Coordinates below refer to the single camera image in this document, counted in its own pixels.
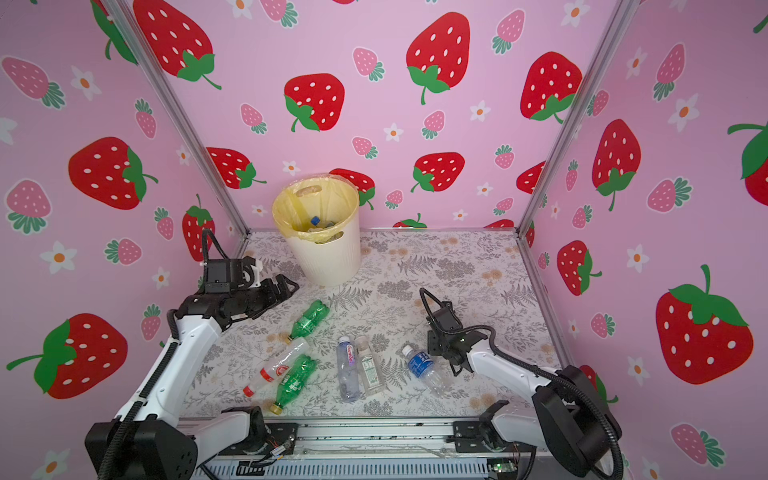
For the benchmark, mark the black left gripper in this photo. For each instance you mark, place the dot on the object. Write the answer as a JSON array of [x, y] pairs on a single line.
[[275, 299]]

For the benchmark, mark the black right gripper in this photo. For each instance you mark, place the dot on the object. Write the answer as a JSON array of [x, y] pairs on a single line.
[[432, 342]]

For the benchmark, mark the clear bottle green label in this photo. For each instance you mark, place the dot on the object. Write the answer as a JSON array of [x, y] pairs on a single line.
[[373, 380]]

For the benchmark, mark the clear bottle pink label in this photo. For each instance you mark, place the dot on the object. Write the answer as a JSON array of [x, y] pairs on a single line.
[[347, 367]]

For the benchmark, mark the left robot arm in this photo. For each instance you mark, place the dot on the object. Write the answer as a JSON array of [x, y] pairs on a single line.
[[174, 384]]

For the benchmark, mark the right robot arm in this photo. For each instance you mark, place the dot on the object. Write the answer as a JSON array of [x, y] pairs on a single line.
[[540, 390]]

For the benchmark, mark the white plastic waste bin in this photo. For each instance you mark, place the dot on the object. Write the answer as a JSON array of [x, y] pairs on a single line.
[[333, 263]]

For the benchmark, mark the yellow bin liner bag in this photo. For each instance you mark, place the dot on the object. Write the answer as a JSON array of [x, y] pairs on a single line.
[[329, 197]]

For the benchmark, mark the green bottle upper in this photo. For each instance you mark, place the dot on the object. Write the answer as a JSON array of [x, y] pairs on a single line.
[[309, 320]]

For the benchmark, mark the clear bottle red label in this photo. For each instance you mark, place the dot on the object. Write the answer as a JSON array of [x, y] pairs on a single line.
[[276, 366]]

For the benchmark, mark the green bottle lower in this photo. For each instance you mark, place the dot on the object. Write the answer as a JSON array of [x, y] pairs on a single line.
[[293, 383]]

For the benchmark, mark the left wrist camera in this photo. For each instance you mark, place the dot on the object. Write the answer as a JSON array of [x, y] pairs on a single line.
[[230, 275]]

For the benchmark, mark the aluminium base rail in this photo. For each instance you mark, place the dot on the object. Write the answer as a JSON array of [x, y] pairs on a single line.
[[467, 435]]

